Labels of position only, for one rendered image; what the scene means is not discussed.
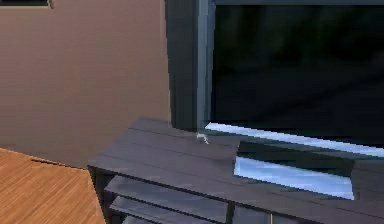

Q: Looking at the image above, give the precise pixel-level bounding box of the black television set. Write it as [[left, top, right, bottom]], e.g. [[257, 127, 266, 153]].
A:
[[165, 0, 384, 201]]

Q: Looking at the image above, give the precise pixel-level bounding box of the dark framed wall picture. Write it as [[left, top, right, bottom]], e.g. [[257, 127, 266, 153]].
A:
[[0, 0, 54, 9]]

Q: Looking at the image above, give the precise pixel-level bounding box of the dark grey television stand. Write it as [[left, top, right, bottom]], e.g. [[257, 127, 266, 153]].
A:
[[87, 117, 384, 224]]

